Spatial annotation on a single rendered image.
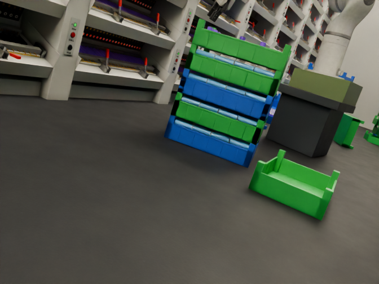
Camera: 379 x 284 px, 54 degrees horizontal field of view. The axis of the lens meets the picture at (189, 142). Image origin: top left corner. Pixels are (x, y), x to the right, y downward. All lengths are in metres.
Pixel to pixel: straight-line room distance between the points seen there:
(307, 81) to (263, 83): 0.69
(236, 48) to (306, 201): 0.51
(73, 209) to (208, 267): 0.24
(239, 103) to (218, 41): 0.20
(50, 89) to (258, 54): 0.70
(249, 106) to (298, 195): 0.35
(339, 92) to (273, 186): 0.90
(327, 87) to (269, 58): 0.68
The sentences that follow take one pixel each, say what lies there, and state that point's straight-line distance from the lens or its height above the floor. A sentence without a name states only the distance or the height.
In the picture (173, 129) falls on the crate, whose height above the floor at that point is 0.04.
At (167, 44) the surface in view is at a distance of 1.84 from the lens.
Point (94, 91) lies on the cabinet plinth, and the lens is 1.58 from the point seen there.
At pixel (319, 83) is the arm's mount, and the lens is 1.85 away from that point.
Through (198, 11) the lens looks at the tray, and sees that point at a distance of 2.01.
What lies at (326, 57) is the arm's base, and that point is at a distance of 1.91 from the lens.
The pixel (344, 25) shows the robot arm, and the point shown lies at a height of 0.61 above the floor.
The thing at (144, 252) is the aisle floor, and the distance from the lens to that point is 0.59.
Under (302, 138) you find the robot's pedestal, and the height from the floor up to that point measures 0.07.
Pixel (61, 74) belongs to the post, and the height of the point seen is 0.09.
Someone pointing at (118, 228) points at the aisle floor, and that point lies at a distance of 0.63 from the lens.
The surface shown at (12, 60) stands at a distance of 1.25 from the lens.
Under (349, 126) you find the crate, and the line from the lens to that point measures 2.69.
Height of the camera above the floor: 0.30
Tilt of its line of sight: 13 degrees down
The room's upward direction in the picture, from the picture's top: 18 degrees clockwise
